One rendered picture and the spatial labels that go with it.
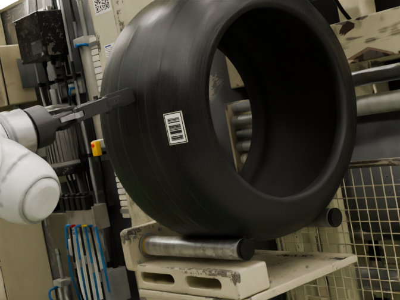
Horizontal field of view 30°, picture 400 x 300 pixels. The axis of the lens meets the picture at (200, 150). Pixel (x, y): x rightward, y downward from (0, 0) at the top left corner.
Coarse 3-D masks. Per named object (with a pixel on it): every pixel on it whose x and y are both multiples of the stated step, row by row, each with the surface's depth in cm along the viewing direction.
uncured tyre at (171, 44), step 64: (192, 0) 147; (256, 0) 153; (128, 64) 150; (192, 64) 142; (256, 64) 190; (320, 64) 180; (128, 128) 149; (192, 128) 141; (256, 128) 191; (320, 128) 183; (128, 192) 160; (192, 192) 144; (256, 192) 149; (320, 192) 161
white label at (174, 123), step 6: (168, 114) 140; (174, 114) 139; (180, 114) 139; (168, 120) 140; (174, 120) 140; (180, 120) 139; (168, 126) 140; (174, 126) 140; (180, 126) 139; (168, 132) 141; (174, 132) 140; (180, 132) 140; (168, 138) 141; (174, 138) 140; (180, 138) 140; (186, 138) 139; (174, 144) 141
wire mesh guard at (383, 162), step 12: (348, 168) 187; (360, 168) 184; (372, 180) 182; (336, 192) 192; (384, 192) 180; (396, 204) 178; (324, 228) 197; (372, 240) 186; (384, 252) 183; (396, 264) 181; (324, 276) 200; (336, 276) 197; (360, 276) 191; (348, 288) 195
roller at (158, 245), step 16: (144, 240) 176; (160, 240) 171; (176, 240) 166; (192, 240) 162; (208, 240) 158; (224, 240) 154; (240, 240) 150; (176, 256) 168; (192, 256) 162; (208, 256) 158; (224, 256) 153; (240, 256) 150
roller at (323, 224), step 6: (324, 210) 169; (330, 210) 168; (336, 210) 168; (318, 216) 169; (324, 216) 168; (330, 216) 167; (336, 216) 168; (312, 222) 171; (318, 222) 170; (324, 222) 168; (330, 222) 167; (336, 222) 168
